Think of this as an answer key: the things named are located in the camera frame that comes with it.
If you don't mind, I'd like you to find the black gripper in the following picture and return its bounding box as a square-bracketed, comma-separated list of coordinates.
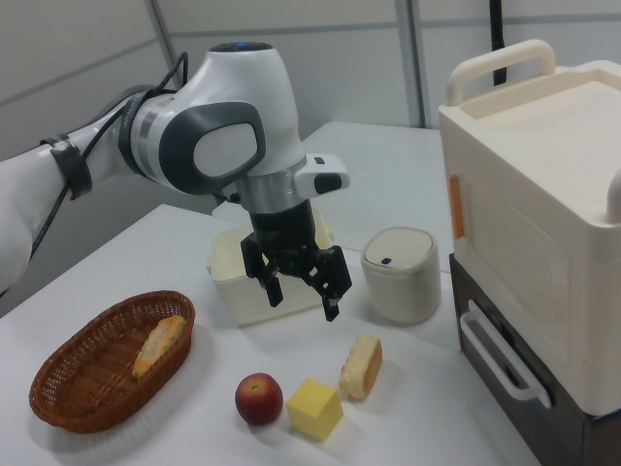
[240, 200, 353, 323]

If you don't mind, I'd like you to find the yellow cube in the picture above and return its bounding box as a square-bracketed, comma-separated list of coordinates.
[284, 378, 344, 444]

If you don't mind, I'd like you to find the cream open plastic box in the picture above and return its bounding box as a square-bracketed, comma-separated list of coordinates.
[207, 208, 336, 328]

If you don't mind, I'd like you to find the small cream trash can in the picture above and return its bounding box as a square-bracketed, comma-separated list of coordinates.
[359, 226, 442, 326]

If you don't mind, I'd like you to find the toy sandwich piece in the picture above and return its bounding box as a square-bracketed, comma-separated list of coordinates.
[338, 334, 383, 403]

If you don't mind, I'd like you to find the red toy apple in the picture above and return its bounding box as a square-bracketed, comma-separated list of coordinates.
[234, 372, 284, 427]

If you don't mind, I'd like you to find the toy bread slice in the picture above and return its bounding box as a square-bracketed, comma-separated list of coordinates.
[131, 315, 188, 380]

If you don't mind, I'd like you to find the cream plastic basket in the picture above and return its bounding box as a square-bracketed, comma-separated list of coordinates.
[438, 38, 621, 416]

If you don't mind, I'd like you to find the brown wicker basket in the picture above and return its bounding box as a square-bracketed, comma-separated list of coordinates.
[28, 289, 196, 435]

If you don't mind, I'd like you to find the black background pole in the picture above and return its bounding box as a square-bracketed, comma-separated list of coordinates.
[487, 0, 508, 86]

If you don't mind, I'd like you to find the dark brown wooden crate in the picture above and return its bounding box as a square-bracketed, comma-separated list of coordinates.
[448, 254, 621, 466]

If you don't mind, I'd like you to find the orange cabinet door handle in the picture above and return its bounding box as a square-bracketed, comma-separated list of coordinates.
[448, 175, 468, 240]

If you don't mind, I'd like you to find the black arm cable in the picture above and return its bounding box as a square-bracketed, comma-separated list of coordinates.
[27, 50, 191, 263]

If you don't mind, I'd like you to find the black cable strap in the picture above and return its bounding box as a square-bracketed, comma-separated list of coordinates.
[40, 132, 94, 201]

